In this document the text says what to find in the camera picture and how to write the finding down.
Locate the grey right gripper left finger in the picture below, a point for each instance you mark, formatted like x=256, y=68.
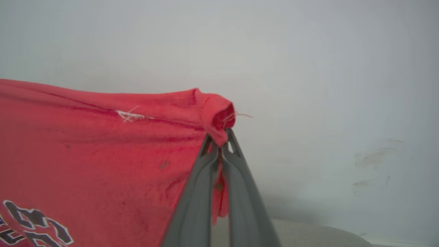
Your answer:
x=193, y=212

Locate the grey fabric sofa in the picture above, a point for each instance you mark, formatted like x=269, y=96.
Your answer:
x=308, y=236

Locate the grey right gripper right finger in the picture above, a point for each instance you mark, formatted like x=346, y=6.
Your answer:
x=247, y=212

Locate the red and white garment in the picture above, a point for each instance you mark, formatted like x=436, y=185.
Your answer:
x=85, y=154

